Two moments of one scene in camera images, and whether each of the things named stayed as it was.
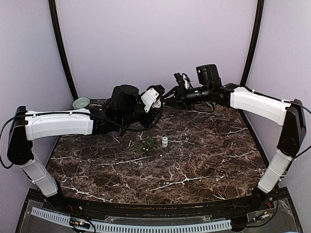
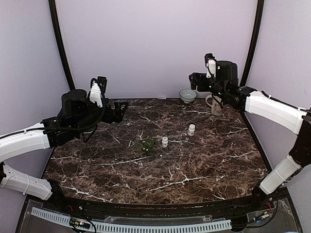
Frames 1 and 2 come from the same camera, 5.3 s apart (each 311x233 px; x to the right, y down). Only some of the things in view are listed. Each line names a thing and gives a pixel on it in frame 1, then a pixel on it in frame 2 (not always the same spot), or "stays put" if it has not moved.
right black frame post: (253, 47) stays put
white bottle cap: (164, 141) stays put
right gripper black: (180, 97) to (195, 82)
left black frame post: (60, 39) stays put
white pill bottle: (157, 104) to (191, 130)
